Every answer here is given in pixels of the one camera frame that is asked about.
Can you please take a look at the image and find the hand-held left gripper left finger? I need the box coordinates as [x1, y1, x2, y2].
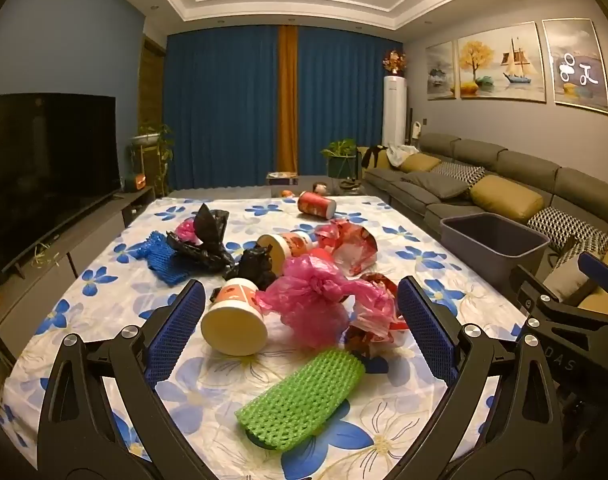
[38, 279, 207, 480]

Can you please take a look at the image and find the small patterned cushion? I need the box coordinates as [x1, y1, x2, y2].
[431, 162, 486, 187]

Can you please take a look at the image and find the black plastic bag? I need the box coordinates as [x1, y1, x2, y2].
[166, 203, 235, 274]
[211, 245, 281, 306]

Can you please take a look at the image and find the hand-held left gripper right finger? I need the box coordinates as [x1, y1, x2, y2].
[384, 275, 567, 480]

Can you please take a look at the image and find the red white plastic bag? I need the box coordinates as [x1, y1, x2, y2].
[313, 219, 379, 277]
[346, 272, 411, 359]

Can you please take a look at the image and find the blue curtain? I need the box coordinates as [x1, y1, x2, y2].
[295, 27, 406, 176]
[164, 25, 281, 193]

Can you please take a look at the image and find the grey television cabinet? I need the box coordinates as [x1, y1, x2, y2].
[0, 185, 155, 356]

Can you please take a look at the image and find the large pink plastic bag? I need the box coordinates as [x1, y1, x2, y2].
[256, 253, 398, 349]

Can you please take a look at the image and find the small pink plastic bag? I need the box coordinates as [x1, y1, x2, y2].
[176, 218, 201, 246]

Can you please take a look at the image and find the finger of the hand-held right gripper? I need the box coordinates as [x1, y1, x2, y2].
[578, 251, 608, 313]
[512, 262, 560, 333]

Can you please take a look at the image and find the flat grey cushion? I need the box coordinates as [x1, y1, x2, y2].
[400, 170, 471, 199]

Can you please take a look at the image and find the red paper cup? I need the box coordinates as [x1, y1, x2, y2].
[297, 191, 338, 220]

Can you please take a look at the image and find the white cloth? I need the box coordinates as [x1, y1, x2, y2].
[386, 143, 421, 167]

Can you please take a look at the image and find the medium patterned cushion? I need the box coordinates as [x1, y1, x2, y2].
[554, 240, 608, 272]

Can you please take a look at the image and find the green foam net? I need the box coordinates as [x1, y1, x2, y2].
[234, 348, 366, 454]

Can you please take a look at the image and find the large patterned cushion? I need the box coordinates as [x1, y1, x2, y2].
[526, 206, 608, 255]

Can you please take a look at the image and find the small framed landscape painting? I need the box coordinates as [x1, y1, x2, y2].
[426, 40, 458, 102]

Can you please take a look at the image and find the wooden door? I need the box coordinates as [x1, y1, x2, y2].
[138, 35, 168, 128]

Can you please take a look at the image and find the framed sailboat painting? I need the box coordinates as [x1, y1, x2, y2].
[456, 22, 548, 104]

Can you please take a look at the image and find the black flat television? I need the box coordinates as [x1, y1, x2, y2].
[0, 92, 122, 291]

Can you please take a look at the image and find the orange curtain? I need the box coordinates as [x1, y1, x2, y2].
[275, 25, 300, 173]

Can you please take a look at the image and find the artificial flower arrangement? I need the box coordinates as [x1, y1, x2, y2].
[382, 50, 409, 78]

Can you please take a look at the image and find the green potted plant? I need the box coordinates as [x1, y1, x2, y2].
[319, 138, 361, 179]

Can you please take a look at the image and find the grey plastic bin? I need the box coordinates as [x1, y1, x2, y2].
[439, 212, 551, 282]

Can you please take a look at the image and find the plump grey cushion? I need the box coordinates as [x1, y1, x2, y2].
[543, 255, 594, 302]

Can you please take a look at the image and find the orange white paper cup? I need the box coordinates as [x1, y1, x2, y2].
[201, 278, 269, 357]
[256, 232, 315, 279]

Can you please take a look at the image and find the blue floral tablecloth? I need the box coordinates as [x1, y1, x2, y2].
[0, 194, 531, 480]

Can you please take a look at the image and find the blue foam net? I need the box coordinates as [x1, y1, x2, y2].
[142, 231, 193, 289]

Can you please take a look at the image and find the black garment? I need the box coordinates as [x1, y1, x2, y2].
[361, 145, 391, 169]

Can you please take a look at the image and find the grey sectional sofa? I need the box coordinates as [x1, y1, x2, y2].
[358, 132, 608, 317]

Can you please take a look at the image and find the framed purple sky painting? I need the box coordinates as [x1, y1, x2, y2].
[541, 18, 608, 114]

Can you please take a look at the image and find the white tower air conditioner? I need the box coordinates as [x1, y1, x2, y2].
[382, 76, 406, 150]

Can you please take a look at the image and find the small yellow cushion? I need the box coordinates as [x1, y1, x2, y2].
[400, 152, 443, 174]

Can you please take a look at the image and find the large yellow cushion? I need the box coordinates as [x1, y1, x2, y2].
[469, 175, 545, 224]

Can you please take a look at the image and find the trailing plant in white pot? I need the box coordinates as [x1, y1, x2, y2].
[130, 124, 176, 196]

